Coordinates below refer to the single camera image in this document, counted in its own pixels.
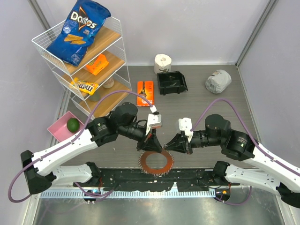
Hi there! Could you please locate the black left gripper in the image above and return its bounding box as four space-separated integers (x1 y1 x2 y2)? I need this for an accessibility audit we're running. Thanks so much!
118 121 162 151

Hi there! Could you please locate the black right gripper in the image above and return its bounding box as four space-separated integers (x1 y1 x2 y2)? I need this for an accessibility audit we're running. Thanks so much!
165 130 224 155

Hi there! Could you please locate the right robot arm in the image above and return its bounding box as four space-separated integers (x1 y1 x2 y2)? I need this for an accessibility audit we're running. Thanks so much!
164 114 300 208

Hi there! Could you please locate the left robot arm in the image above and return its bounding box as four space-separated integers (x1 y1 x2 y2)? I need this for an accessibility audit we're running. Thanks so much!
21 102 162 195

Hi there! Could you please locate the orange razor box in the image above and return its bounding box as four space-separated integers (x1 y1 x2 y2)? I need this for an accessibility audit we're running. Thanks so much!
136 81 154 107

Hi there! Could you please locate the black plastic storage bin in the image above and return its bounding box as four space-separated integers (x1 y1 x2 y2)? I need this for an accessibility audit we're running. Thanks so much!
157 71 188 96

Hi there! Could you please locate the grey wrapped paper bundle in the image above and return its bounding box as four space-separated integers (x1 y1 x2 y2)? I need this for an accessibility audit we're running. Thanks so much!
205 69 232 94

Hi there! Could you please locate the green lime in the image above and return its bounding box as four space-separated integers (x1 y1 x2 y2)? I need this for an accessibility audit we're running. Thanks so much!
67 118 80 133

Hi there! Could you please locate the white toilet paper roll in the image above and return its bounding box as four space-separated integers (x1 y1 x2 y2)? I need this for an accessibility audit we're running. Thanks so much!
154 54 172 74

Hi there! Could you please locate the yellow M&M candy bag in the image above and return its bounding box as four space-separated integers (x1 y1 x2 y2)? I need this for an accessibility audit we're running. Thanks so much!
71 77 99 95

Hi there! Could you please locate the pink plastic tray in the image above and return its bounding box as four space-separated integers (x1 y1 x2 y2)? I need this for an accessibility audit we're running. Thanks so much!
47 111 84 142

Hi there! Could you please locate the orange snack box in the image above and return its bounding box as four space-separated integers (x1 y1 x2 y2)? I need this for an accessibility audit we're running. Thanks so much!
85 54 109 75

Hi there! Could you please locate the blue Doritos chip bag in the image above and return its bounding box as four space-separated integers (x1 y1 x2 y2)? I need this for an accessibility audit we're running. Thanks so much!
46 0 111 67

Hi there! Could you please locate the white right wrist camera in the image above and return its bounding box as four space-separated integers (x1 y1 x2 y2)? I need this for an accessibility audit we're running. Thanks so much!
177 117 193 138

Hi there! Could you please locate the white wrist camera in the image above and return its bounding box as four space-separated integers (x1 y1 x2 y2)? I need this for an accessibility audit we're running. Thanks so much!
177 117 193 138
146 105 162 135

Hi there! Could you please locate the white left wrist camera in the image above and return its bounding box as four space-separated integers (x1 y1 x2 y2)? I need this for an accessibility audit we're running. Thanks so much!
146 105 162 135

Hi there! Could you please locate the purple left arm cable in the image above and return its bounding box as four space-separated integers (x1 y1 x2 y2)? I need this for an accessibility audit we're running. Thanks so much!
8 90 158 203

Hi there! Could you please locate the white wire wooden shelf rack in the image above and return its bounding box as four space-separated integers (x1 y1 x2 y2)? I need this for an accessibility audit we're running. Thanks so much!
32 17 132 117

